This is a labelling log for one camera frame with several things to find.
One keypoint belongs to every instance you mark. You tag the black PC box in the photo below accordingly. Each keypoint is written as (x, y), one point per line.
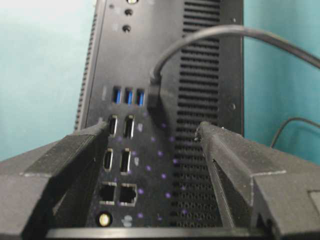
(153, 172)

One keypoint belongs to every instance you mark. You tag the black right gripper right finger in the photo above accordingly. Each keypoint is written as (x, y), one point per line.
(260, 187)

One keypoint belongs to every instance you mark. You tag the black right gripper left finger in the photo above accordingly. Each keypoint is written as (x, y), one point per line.
(34, 182)

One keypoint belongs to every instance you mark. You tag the teal table mat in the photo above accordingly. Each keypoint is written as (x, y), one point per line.
(43, 48)

